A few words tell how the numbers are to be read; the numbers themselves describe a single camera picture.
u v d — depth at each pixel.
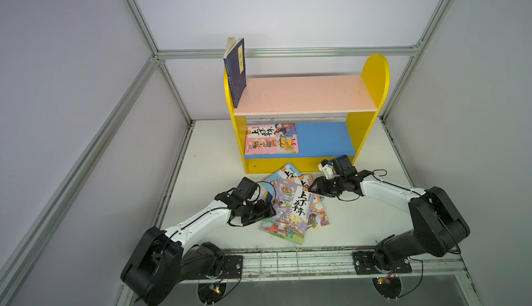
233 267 0.74
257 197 0.72
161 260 0.41
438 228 0.45
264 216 0.73
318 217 0.83
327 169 0.84
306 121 1.22
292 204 0.86
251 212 0.71
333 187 0.76
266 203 0.86
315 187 0.82
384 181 0.58
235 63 0.65
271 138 0.93
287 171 0.96
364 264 0.74
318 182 0.80
